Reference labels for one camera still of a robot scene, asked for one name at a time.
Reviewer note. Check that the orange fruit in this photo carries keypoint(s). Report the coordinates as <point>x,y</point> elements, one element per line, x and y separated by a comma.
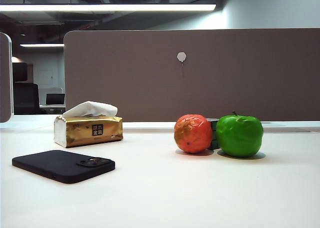
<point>192,135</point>

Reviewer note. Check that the green apple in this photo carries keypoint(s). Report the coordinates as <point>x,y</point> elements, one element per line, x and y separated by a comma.
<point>237,138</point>

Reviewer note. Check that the Rubik's cube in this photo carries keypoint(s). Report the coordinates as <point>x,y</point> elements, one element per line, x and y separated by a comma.
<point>213,138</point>

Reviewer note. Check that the brown desk partition panel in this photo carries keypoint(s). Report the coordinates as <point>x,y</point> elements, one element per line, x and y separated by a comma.
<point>150,88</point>

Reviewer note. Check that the white tissue sheet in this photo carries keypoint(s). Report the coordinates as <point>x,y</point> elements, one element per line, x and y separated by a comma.
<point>92,109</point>

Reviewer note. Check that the gold tissue pack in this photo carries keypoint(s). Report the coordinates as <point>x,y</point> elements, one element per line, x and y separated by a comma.
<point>80,133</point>

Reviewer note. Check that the dark background laptop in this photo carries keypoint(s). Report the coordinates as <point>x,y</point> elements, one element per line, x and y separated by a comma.
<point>55,99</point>

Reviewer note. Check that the long ceiling light strip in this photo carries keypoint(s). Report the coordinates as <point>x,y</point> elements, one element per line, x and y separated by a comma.
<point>125,7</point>

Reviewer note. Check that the black smartphone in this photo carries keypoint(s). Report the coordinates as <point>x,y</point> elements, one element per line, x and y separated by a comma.
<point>50,165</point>

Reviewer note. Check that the short ceiling light strip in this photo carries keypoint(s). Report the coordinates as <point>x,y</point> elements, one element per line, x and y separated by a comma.
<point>42,45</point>

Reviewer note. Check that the black office chair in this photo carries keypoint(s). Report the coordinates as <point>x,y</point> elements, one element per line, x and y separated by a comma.
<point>25,98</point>

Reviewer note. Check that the brown side partition panel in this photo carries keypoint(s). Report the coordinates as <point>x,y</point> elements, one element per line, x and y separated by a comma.
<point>5,75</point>

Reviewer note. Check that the white hexagonal wall hook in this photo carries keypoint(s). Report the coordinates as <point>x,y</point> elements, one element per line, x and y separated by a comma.
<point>181,56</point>

